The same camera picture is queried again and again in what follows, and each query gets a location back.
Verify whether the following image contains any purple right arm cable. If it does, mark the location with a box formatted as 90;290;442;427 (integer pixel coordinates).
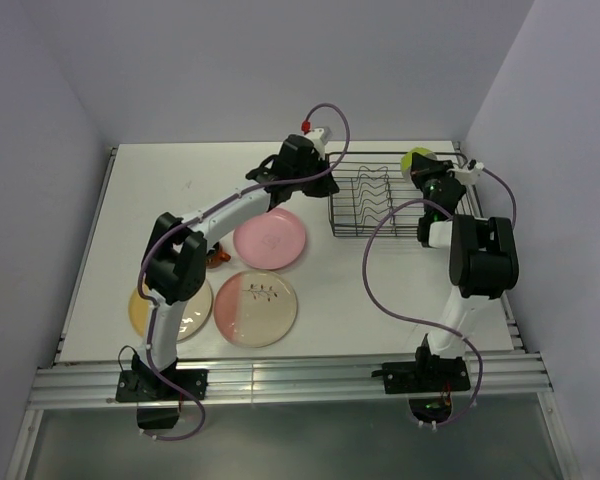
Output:
362;167;518;426

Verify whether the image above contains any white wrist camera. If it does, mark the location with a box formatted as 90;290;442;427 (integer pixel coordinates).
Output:
450;159;484;186
301;120;332;156

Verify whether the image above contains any pink plastic plate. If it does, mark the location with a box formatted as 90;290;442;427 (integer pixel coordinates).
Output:
233;208;307;270

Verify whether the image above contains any white and green square bowl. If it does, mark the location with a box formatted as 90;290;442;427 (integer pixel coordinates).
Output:
400;147;437;182

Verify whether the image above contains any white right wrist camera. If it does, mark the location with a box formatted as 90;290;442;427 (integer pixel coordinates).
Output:
450;159;484;186

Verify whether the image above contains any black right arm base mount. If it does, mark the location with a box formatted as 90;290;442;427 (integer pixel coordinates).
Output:
371;357;471;424

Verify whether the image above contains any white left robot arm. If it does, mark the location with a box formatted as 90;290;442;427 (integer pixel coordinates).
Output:
132;127;339;399

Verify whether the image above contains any yellow and cream floral plate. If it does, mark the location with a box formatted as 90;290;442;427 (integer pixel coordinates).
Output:
128;281;213;342

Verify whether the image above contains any black wire dish rack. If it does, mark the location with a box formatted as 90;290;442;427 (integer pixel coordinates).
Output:
329;151;470;245

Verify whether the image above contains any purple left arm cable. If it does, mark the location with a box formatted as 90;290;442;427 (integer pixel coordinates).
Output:
137;102;351;444

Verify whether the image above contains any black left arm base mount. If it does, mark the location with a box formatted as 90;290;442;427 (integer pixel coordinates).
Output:
115;369;208;431

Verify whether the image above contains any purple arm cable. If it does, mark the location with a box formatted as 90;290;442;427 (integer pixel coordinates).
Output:
362;167;518;426
137;102;351;444

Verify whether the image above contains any aluminium extrusion rail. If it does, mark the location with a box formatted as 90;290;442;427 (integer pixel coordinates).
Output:
26;350;553;410

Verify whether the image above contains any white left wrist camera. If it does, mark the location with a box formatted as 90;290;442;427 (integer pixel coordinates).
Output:
301;120;332;156

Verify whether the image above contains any pink and cream floral plate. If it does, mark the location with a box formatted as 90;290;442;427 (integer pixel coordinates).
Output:
213;270;298;348

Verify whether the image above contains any orange and black cup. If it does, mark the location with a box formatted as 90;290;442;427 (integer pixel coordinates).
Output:
206;242;231;269

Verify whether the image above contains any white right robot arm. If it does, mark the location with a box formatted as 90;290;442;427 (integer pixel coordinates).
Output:
401;147;519;390

